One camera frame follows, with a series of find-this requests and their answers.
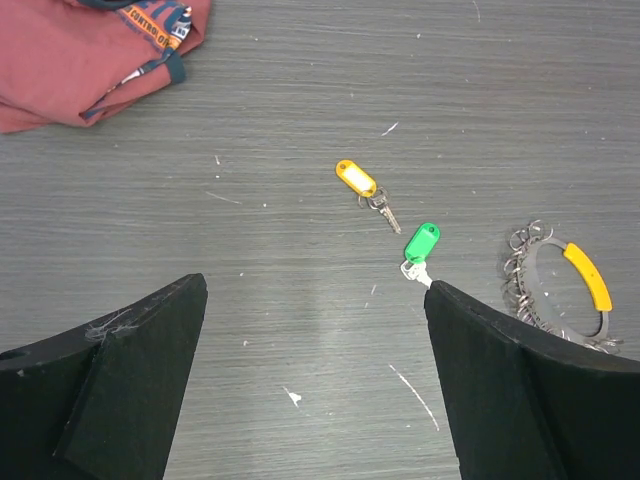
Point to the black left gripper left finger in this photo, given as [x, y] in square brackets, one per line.
[102, 400]

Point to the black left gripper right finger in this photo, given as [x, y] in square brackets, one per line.
[524, 404]

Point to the large keyring with yellow grip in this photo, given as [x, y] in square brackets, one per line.
[550, 283]

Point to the key with green tag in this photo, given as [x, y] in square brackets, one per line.
[416, 253]

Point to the key with yellow tag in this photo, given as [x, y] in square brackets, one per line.
[368, 190]

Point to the crumpled dusty red garment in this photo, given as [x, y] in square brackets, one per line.
[76, 63]

